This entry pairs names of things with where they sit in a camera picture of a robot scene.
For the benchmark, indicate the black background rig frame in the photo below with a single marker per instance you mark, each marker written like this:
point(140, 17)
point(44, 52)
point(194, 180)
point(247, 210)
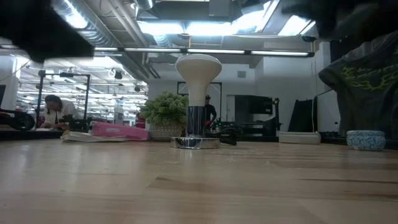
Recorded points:
point(40, 99)

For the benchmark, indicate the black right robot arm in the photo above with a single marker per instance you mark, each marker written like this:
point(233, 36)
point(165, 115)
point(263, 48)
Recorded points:
point(342, 15)

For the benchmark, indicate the person standing far away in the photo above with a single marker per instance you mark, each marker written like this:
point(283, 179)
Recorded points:
point(211, 113)

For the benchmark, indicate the long ceiling light strip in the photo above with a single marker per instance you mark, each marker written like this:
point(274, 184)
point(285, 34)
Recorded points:
point(214, 51)

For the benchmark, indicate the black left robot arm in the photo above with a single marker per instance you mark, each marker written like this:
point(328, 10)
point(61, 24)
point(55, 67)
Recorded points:
point(37, 28)

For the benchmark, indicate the black background robot arm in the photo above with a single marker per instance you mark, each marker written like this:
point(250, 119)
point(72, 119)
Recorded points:
point(18, 119)

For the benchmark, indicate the white reflector lightbulb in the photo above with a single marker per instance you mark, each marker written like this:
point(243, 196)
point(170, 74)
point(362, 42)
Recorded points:
point(198, 71)

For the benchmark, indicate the black upright panel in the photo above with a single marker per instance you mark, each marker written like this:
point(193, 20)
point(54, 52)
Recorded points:
point(301, 115)

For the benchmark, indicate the green potted plant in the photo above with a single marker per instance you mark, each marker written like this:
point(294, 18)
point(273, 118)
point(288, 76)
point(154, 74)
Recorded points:
point(164, 109)

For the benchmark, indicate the person in dark printed shirt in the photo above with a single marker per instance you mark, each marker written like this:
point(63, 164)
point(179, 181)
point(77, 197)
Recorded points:
point(367, 93)

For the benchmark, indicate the person seated at desk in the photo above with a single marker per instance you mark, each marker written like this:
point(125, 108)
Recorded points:
point(59, 110)

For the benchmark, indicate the pink paper packet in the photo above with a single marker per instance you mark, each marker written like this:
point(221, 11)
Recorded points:
point(118, 130)

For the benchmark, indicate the blue patterned bowl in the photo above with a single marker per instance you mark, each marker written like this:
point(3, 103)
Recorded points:
point(365, 140)

